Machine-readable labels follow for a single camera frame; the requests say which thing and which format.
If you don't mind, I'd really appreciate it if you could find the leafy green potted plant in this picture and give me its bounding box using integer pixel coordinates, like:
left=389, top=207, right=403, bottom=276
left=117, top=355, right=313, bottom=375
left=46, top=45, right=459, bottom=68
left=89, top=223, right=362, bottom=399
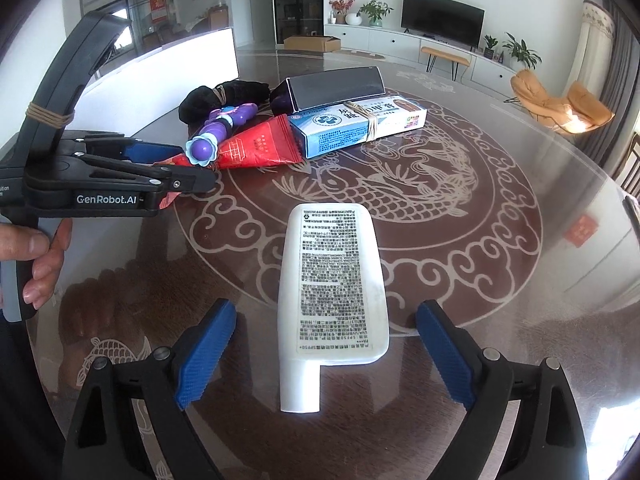
left=357, top=0, right=395, bottom=28

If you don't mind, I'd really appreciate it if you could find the black rectangular box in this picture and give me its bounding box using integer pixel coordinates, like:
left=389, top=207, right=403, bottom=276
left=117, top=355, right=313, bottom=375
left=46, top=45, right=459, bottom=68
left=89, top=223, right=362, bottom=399
left=270, top=66, right=387, bottom=113

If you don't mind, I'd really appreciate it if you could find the grey curtain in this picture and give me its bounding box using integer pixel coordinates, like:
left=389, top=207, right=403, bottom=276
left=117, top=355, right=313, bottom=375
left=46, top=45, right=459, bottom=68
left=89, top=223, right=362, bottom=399
left=597, top=0, right=640, bottom=181

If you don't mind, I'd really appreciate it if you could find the dark glass display cabinet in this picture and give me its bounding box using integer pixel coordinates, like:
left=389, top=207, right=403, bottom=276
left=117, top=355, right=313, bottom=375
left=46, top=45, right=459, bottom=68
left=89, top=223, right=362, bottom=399
left=271, top=0, right=326, bottom=46

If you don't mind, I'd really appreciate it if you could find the black flat television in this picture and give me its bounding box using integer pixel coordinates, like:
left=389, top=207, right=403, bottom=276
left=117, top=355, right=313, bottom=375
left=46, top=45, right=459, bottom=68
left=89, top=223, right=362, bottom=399
left=401, top=0, right=486, bottom=48

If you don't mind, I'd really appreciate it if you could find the open cardboard box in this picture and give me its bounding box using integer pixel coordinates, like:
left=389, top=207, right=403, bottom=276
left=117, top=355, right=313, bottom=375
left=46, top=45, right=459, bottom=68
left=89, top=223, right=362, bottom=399
left=283, top=35, right=342, bottom=53

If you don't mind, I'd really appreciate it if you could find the white storage box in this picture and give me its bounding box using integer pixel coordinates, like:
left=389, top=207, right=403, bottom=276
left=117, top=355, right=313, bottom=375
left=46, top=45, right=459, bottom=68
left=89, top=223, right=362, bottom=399
left=0, top=26, right=240, bottom=156

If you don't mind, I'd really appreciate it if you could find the orange-red snack packet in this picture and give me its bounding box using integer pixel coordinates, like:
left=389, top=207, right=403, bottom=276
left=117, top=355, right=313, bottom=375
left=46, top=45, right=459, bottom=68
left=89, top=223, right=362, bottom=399
left=151, top=156, right=193, bottom=210

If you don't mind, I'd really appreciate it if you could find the white cosmetic tube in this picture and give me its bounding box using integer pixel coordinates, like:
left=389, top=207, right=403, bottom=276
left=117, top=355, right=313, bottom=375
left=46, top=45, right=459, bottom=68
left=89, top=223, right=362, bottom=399
left=276, top=202, right=391, bottom=414

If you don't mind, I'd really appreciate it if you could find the vase with red flowers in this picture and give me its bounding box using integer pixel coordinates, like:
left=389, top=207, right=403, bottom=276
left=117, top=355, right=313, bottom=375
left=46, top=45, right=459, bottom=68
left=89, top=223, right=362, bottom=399
left=329, top=0, right=357, bottom=25

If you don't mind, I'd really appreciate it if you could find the wooden bench with metal legs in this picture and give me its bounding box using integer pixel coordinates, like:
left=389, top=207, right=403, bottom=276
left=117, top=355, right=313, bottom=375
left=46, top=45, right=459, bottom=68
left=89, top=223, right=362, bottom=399
left=421, top=46, right=472, bottom=81

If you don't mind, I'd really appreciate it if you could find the black velvet cloth bundle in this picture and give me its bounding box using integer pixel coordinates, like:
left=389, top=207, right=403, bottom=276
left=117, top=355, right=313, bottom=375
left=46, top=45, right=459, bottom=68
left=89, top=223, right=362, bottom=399
left=179, top=79, right=271, bottom=125

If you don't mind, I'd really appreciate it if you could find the wooden sideboard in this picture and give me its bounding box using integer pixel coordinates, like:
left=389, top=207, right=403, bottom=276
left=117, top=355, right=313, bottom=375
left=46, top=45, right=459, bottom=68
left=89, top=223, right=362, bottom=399
left=207, top=5, right=232, bottom=31

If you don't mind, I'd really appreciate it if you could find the red gold-printed snack packet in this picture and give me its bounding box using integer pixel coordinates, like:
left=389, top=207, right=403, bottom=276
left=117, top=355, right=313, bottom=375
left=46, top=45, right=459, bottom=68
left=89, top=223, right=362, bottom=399
left=212, top=114, right=305, bottom=171

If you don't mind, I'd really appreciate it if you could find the blue and white medicine box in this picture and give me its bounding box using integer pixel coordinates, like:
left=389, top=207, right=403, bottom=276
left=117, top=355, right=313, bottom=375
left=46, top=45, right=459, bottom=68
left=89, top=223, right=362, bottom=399
left=289, top=97, right=428, bottom=160

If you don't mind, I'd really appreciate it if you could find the brown wooden chair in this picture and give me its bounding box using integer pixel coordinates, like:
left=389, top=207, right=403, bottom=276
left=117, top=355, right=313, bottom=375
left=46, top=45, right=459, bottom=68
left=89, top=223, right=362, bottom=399
left=612, top=130, right=640, bottom=196

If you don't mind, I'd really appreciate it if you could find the orange lounge chair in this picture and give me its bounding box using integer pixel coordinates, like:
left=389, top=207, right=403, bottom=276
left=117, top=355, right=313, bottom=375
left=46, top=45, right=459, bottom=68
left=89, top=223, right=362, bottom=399
left=510, top=69, right=616, bottom=135

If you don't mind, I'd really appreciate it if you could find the cream curtain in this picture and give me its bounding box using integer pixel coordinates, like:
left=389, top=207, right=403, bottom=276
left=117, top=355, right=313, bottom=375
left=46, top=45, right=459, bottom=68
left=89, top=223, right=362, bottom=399
left=572, top=0, right=617, bottom=106

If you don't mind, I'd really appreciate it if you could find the person's left hand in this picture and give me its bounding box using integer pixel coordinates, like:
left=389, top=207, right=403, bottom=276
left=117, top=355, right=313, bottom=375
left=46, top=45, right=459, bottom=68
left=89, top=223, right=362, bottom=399
left=0, top=219, right=74, bottom=311

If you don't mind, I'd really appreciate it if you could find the large broad-leaf potted plant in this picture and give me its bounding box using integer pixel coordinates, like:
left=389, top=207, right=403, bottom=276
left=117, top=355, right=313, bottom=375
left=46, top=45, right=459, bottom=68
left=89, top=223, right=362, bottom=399
left=502, top=32, right=542, bottom=70

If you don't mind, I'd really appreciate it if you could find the white television cabinet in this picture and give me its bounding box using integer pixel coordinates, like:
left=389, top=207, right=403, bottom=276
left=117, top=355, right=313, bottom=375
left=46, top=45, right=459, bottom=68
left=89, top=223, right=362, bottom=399
left=324, top=22, right=531, bottom=81

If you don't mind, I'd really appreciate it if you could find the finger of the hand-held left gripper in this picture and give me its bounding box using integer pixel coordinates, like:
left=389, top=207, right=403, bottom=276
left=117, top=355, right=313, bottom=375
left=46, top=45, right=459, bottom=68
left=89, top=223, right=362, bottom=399
left=75, top=152, right=217, bottom=197
left=65, top=132, right=184, bottom=166

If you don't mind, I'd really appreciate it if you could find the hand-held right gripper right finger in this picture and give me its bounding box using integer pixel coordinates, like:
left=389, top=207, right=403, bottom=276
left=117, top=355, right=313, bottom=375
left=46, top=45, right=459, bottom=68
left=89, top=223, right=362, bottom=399
left=415, top=300, right=590, bottom=480

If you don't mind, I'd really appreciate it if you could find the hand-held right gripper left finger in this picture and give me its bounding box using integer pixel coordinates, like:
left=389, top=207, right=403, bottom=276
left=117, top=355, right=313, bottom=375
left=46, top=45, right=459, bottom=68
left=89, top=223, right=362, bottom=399
left=62, top=297, right=238, bottom=480

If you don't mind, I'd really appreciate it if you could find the brown fish-patterned glass desktop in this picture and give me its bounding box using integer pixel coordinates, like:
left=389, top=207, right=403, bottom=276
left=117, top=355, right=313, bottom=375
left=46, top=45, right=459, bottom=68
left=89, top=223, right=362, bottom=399
left=0, top=42, right=640, bottom=480

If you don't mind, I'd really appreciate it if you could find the purple plastic toy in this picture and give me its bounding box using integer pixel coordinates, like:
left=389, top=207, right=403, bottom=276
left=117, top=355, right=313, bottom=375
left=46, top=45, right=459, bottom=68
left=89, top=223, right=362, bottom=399
left=185, top=102, right=261, bottom=167

